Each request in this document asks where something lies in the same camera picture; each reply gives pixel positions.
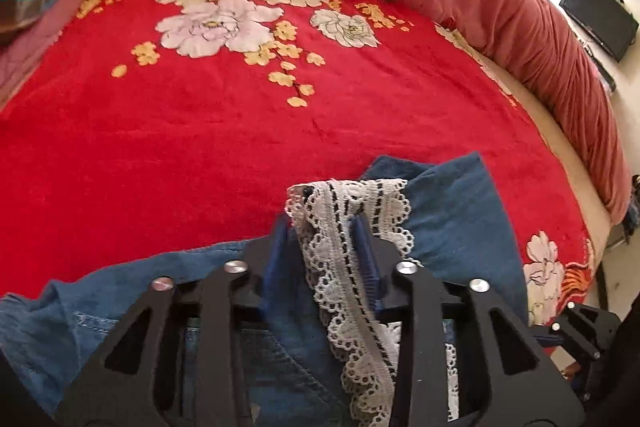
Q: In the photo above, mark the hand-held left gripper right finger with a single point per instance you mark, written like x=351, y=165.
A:
x=367, y=257

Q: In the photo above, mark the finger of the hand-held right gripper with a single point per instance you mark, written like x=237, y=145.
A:
x=575, y=322

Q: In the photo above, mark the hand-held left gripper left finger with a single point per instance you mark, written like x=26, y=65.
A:
x=282, y=267

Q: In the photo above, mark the red floral blanket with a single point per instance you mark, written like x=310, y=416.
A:
x=200, y=132

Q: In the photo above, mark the black flat screen monitor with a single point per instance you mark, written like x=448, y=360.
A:
x=600, y=14

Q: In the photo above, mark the pink quilted pillow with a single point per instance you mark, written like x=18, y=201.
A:
x=35, y=47

